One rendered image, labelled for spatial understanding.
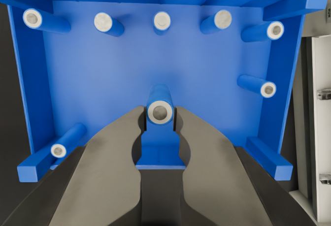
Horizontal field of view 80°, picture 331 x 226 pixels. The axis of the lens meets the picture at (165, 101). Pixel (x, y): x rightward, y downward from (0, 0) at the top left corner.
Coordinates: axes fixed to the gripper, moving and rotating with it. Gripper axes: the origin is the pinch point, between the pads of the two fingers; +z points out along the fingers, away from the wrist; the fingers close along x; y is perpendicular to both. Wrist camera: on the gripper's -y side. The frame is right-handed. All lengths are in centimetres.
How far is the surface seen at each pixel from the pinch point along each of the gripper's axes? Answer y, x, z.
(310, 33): 2, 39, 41
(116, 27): -3.1, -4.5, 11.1
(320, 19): -2, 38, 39
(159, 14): -4.7, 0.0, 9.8
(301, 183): 57, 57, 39
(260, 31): -3.2, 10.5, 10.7
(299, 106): 27, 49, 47
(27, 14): -4.3, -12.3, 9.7
